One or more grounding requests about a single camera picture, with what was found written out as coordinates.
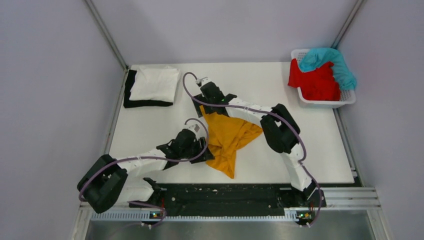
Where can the folded white t shirt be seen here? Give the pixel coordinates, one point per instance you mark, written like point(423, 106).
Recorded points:
point(155, 84)

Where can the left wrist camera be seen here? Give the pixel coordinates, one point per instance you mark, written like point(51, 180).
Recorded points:
point(197, 128)

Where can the red t shirt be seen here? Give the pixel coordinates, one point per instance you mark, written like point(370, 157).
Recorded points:
point(316, 85)

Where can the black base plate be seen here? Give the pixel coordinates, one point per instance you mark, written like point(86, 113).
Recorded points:
point(231, 200)

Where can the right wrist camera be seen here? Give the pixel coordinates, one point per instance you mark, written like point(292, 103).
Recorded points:
point(202, 81)

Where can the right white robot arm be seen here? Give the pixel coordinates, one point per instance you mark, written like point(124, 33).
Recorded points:
point(281, 132)

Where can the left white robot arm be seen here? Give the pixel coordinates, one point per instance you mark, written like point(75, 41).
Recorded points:
point(113, 181)

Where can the white plastic basket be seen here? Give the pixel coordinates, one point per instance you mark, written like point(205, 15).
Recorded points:
point(347, 97)

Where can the aluminium frame rail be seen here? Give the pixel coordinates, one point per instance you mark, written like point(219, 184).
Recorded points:
point(351, 213)

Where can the yellow t shirt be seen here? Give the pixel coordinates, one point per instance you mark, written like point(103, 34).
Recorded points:
point(227, 135)

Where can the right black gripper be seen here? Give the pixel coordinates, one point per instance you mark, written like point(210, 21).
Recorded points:
point(198, 104)

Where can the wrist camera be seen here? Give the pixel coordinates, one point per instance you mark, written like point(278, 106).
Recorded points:
point(202, 81)
point(197, 128)

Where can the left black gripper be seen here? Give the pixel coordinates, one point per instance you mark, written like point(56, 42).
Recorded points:
point(207, 155)

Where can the folded black t shirt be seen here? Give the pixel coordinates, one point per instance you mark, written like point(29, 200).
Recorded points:
point(128, 104)

